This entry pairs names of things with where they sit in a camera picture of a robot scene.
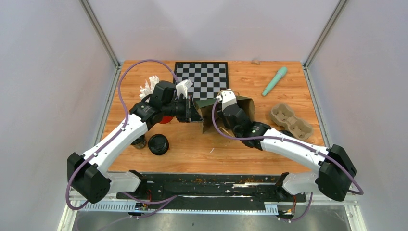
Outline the cardboard cup carrier tray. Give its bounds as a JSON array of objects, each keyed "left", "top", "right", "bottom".
[{"left": 269, "top": 103, "right": 314, "bottom": 141}]

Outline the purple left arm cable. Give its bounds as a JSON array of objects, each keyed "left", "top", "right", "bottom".
[{"left": 65, "top": 59, "right": 182, "bottom": 224}]

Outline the white wrapped straws bundle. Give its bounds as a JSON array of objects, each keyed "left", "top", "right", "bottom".
[{"left": 139, "top": 76, "right": 160, "bottom": 99}]

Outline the black white chessboard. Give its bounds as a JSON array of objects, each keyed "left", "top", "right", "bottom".
[{"left": 174, "top": 62, "right": 229, "bottom": 101}]

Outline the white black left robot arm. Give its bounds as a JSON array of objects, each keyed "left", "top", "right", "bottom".
[{"left": 67, "top": 79, "right": 193, "bottom": 204}]

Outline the red straw holder cup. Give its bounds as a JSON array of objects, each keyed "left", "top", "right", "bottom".
[{"left": 160, "top": 116, "right": 174, "bottom": 124}]

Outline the green paper bag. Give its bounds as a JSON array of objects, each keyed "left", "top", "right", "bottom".
[{"left": 194, "top": 93, "right": 255, "bottom": 134}]

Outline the black lid stack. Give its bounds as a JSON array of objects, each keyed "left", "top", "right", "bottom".
[{"left": 148, "top": 134, "right": 169, "bottom": 155}]

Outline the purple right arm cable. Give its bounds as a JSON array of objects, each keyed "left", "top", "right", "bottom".
[{"left": 211, "top": 99, "right": 365, "bottom": 222}]

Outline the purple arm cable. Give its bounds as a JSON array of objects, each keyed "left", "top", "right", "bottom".
[
  {"left": 65, "top": 59, "right": 182, "bottom": 224},
  {"left": 211, "top": 99, "right": 365, "bottom": 222}
]

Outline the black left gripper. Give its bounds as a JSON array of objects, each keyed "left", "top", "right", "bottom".
[{"left": 163, "top": 95, "right": 205, "bottom": 123}]

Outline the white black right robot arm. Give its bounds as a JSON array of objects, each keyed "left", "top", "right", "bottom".
[{"left": 217, "top": 103, "right": 363, "bottom": 202}]

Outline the black cup stack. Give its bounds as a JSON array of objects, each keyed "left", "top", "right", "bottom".
[{"left": 131, "top": 135, "right": 147, "bottom": 149}]

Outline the mint green handle tool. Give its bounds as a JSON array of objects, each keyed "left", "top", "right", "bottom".
[{"left": 261, "top": 67, "right": 287, "bottom": 97}]

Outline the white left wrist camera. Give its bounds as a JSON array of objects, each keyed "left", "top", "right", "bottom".
[{"left": 176, "top": 79, "right": 193, "bottom": 98}]

